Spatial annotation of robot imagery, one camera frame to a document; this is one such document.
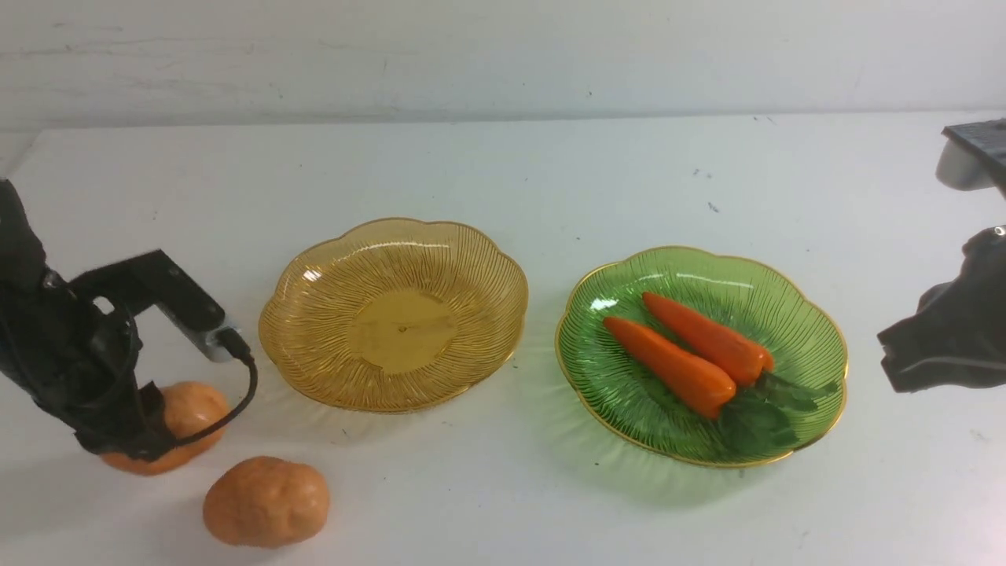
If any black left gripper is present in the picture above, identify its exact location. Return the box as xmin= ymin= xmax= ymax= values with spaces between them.
xmin=31 ymin=314 xmax=178 ymax=462

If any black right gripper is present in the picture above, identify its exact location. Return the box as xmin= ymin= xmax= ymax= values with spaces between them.
xmin=877 ymin=226 xmax=1005 ymax=393

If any potato nearer the amber plate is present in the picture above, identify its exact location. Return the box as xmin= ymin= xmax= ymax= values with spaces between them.
xmin=98 ymin=382 xmax=229 ymax=476

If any potato farther from amber plate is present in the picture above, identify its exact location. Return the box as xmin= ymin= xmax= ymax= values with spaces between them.
xmin=202 ymin=456 xmax=331 ymax=549

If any orange carrot with green leaves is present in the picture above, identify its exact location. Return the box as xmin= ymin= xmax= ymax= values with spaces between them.
xmin=603 ymin=318 xmax=797 ymax=454

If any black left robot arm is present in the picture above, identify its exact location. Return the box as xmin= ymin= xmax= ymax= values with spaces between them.
xmin=2 ymin=179 xmax=176 ymax=461

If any green ribbed plastic plate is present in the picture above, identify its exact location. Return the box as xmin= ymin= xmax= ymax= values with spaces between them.
xmin=556 ymin=246 xmax=848 ymax=469

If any amber ribbed plastic plate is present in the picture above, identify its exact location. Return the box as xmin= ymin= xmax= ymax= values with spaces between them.
xmin=259 ymin=218 xmax=529 ymax=414

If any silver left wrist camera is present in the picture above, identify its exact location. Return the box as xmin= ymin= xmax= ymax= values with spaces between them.
xmin=71 ymin=249 xmax=255 ymax=368

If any black left camera cable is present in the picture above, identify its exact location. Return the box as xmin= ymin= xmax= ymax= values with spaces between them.
xmin=169 ymin=330 xmax=259 ymax=450

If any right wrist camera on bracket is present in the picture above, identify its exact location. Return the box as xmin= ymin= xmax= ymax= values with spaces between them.
xmin=935 ymin=118 xmax=1005 ymax=196

